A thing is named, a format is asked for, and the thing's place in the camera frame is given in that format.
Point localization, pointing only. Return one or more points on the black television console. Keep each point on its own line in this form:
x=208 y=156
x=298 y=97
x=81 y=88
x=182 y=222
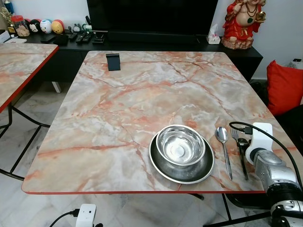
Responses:
x=71 y=64

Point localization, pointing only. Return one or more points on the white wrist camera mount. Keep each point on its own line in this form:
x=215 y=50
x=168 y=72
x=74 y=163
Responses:
x=262 y=135
x=86 y=215

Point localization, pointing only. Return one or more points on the black and white round toy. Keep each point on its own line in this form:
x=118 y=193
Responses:
x=34 y=26

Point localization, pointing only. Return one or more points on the white tissue box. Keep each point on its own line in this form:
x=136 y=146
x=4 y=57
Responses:
x=214 y=38

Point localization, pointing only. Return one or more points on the small black pouch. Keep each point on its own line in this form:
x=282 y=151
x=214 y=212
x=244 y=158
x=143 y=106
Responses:
x=60 y=39

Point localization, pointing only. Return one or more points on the red cushion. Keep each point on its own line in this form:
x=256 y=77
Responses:
x=284 y=87

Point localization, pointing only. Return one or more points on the black flat television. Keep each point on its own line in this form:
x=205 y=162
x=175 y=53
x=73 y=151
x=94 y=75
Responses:
x=151 y=14

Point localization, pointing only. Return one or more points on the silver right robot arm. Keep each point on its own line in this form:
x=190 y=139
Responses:
x=277 y=170

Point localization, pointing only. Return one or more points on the stainless steel bowl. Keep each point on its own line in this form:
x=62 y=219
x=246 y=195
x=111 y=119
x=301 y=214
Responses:
x=180 y=144

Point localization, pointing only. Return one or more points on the black sofa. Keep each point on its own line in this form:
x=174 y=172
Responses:
x=291 y=125

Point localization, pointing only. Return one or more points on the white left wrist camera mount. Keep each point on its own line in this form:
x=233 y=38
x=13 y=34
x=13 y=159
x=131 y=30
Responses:
x=86 y=215

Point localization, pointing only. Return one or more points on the red laughing buddha statue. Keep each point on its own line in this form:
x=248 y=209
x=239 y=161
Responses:
x=241 y=23

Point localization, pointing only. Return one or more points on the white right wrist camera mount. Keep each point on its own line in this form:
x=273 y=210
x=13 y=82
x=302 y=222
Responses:
x=262 y=135

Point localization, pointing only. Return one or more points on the black metal table frame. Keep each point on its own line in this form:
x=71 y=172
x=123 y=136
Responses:
x=29 y=117
x=227 y=208

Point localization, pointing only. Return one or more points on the small black stand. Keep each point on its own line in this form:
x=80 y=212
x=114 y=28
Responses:
x=113 y=62

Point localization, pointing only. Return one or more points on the yellow and red round toy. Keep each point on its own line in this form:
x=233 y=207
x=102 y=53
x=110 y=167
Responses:
x=57 y=27

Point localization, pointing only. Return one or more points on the gold ornament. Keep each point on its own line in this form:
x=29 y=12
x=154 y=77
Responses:
x=5 y=19

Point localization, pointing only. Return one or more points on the silver metal spoon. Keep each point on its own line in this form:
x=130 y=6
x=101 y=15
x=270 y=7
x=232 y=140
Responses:
x=221 y=134

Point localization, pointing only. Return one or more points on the white and blue round toy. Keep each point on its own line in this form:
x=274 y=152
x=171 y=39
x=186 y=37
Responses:
x=46 y=26

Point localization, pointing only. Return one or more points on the stainless steel plate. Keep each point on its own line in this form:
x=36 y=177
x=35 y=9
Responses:
x=182 y=174

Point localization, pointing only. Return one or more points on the black soundbar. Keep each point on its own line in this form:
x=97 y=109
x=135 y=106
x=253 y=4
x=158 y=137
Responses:
x=156 y=38

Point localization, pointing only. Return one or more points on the clear jar red lid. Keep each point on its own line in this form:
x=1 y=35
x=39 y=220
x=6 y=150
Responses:
x=20 y=27

